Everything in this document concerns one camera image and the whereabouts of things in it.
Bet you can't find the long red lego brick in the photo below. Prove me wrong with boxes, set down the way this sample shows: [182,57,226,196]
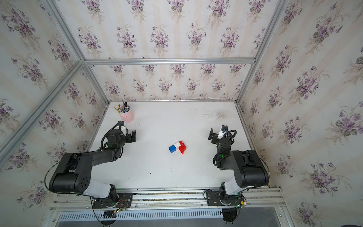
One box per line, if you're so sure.
[178,141,187,154]

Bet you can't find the white lego brick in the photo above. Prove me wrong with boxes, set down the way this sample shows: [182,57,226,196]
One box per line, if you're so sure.
[174,142,181,149]

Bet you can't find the blue lego brick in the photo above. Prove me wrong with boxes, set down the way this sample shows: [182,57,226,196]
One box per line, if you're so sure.
[169,145,177,153]

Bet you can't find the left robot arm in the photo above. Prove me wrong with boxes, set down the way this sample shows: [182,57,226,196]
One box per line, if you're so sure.
[48,128,137,204]

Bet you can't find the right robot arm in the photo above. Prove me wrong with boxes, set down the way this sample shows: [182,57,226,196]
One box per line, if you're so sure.
[204,125,269,208]

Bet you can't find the pink pen cup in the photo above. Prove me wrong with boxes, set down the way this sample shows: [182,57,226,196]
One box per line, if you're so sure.
[120,109,134,123]

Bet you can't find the pens in cup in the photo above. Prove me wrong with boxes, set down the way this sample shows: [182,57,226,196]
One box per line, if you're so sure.
[114,100,130,114]

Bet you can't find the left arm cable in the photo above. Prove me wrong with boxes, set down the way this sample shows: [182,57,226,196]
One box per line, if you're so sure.
[43,121,125,196]

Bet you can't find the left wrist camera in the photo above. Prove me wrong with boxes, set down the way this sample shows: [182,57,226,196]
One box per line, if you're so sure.
[118,121,125,128]

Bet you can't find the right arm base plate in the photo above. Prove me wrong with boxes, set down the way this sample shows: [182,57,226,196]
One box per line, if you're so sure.
[203,189,245,207]

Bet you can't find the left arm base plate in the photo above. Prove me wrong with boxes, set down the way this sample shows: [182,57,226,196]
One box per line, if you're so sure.
[92,193,134,210]

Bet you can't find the aluminium rail frame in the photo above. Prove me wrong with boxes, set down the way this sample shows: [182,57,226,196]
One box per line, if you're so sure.
[51,187,287,211]

